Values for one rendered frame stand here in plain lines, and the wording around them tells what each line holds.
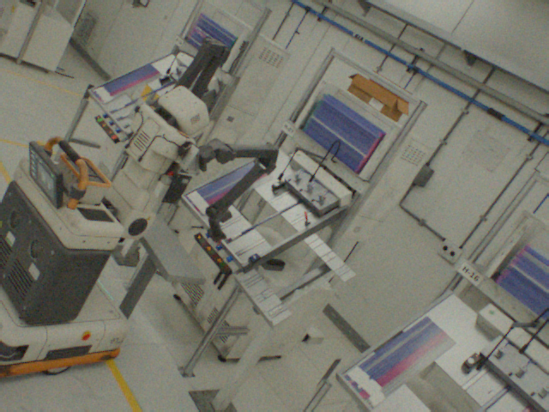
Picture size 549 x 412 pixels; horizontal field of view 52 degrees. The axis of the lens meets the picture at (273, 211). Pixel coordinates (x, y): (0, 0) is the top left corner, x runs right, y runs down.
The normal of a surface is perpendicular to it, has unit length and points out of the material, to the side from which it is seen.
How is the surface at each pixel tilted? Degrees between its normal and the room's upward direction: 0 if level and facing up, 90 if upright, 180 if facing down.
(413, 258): 89
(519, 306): 90
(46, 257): 90
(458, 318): 44
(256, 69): 90
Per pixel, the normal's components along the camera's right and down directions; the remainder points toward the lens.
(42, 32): 0.57, 0.56
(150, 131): -0.50, -0.20
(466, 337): -0.08, -0.69
